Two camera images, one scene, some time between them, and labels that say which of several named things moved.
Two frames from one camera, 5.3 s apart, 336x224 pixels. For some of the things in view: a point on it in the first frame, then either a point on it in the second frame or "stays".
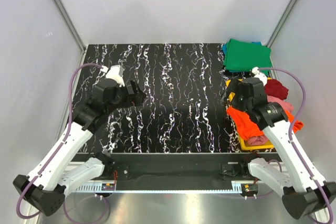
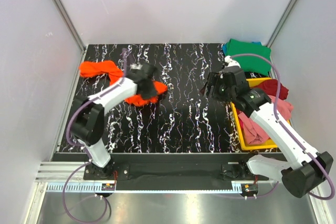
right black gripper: [237, 88] → [214, 79]
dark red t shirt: [274, 87] stays
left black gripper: [135, 100] → [153, 93]
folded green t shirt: [241, 55] stays
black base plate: [181, 168] stays
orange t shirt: [247, 127] → [115, 73]
